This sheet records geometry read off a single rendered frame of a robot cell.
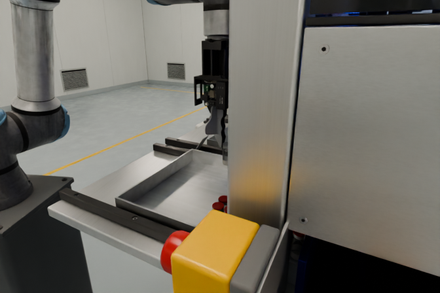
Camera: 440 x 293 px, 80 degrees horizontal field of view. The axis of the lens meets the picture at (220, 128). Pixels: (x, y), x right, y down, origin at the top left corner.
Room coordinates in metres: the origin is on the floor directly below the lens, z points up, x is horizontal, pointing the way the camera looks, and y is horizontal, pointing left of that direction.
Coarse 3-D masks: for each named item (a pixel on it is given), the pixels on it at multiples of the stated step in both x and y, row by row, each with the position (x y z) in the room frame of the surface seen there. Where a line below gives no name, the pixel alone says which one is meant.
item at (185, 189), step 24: (168, 168) 0.56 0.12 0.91; (192, 168) 0.60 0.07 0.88; (216, 168) 0.60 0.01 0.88; (144, 192) 0.48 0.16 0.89; (168, 192) 0.49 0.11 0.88; (192, 192) 0.49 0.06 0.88; (216, 192) 0.49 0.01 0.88; (144, 216) 0.39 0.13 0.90; (168, 216) 0.37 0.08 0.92; (192, 216) 0.41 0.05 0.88
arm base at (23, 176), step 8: (8, 168) 0.60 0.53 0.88; (16, 168) 0.62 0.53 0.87; (0, 176) 0.58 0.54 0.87; (8, 176) 0.59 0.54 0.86; (16, 176) 0.61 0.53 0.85; (24, 176) 0.64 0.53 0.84; (0, 184) 0.57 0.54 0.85; (8, 184) 0.58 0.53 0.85; (16, 184) 0.60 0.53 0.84; (24, 184) 0.62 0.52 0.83; (32, 184) 0.65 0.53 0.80; (0, 192) 0.57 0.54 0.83; (8, 192) 0.58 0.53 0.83; (16, 192) 0.59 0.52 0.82; (24, 192) 0.61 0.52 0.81; (32, 192) 0.64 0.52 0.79; (0, 200) 0.56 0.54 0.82; (8, 200) 0.57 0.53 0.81; (16, 200) 0.58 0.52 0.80; (0, 208) 0.55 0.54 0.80; (8, 208) 0.56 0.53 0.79
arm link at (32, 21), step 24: (24, 0) 0.65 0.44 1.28; (48, 0) 0.68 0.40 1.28; (24, 24) 0.66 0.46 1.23; (48, 24) 0.70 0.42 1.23; (24, 48) 0.67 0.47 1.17; (48, 48) 0.70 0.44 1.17; (24, 72) 0.68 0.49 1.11; (48, 72) 0.71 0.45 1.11; (24, 96) 0.68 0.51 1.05; (48, 96) 0.71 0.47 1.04; (24, 120) 0.67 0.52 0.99; (48, 120) 0.70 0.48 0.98
